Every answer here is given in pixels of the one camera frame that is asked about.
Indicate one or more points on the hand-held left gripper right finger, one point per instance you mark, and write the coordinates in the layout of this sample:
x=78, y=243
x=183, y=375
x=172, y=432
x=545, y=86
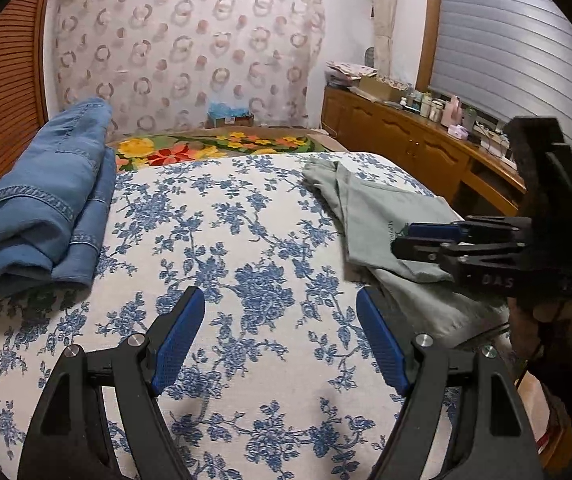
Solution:
x=380, y=340

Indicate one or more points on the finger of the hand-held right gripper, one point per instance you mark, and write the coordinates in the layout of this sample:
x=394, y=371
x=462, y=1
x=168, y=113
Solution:
x=416, y=250
x=433, y=230

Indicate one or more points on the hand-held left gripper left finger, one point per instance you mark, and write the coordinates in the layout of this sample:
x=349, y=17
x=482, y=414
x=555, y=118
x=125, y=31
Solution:
x=177, y=340

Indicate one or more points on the grey-green pants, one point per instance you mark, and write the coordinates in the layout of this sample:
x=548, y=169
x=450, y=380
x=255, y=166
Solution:
x=381, y=210

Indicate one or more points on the person's right hand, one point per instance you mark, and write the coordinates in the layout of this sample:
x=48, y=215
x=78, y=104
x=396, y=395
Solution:
x=536, y=325

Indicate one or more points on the wooden cabinet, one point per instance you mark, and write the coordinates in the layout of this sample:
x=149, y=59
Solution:
x=401, y=135

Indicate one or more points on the pink tissue box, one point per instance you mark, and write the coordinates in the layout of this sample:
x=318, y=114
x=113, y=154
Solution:
x=458, y=131

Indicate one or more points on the pink bottle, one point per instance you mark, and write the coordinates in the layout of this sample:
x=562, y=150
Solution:
x=452, y=110

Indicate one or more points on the blue floral white bed sheet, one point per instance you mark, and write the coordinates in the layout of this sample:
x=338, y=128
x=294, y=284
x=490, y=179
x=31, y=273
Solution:
x=246, y=240

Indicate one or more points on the group of small bottles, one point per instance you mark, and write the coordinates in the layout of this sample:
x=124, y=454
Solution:
x=426, y=105

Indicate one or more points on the flat cardboard box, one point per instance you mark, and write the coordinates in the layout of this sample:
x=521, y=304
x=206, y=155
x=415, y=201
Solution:
x=383, y=89

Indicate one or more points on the grey window blind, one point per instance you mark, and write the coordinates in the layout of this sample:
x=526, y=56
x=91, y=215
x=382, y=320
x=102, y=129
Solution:
x=506, y=35

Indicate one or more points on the stack of printed papers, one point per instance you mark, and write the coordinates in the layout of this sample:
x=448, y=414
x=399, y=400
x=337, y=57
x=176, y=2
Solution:
x=348, y=72

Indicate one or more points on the colourful flower blanket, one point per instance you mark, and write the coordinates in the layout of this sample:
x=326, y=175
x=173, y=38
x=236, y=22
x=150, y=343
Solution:
x=176, y=152

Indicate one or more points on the folded blue jeans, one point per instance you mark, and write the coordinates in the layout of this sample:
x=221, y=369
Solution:
x=31, y=200

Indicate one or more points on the beige curtain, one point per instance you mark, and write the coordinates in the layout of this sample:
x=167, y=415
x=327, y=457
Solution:
x=385, y=15

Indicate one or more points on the cardboard box with blue cloth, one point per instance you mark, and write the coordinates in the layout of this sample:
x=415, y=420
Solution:
x=230, y=114

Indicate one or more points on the circle-print curtain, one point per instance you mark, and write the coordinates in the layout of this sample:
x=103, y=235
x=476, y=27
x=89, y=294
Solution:
x=181, y=50

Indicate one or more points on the wooden louvered wardrobe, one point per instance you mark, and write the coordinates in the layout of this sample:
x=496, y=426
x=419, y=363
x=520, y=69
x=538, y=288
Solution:
x=6, y=95

